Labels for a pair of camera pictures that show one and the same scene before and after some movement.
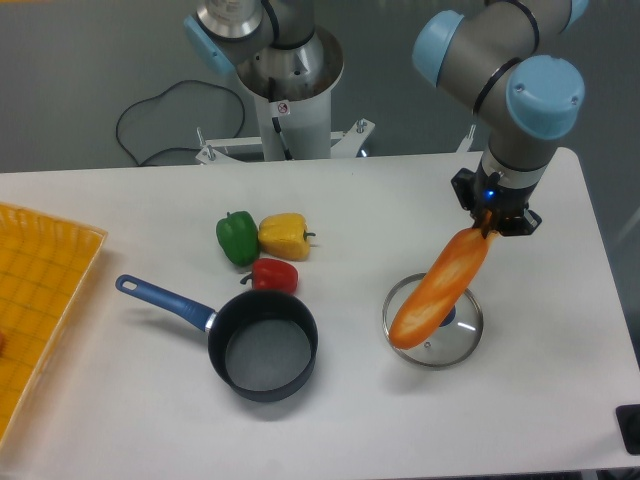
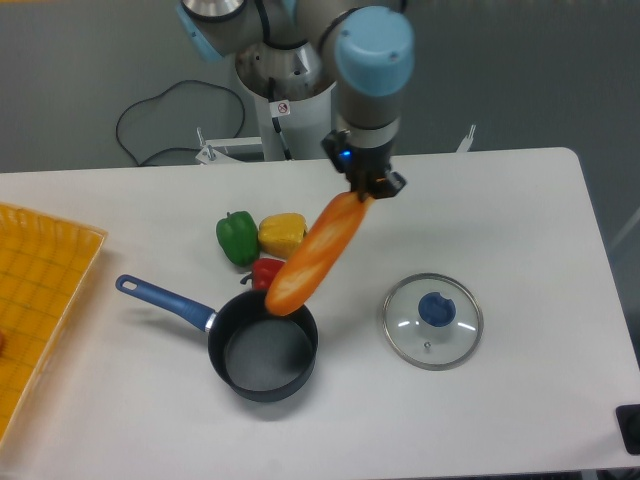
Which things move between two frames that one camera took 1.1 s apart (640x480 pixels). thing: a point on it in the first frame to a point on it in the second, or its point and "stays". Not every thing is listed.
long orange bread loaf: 441,290 to 315,252
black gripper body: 502,209 to 368,170
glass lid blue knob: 454,339 stays
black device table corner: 628,418 stays
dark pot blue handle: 263,343 stays
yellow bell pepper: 283,235 stays
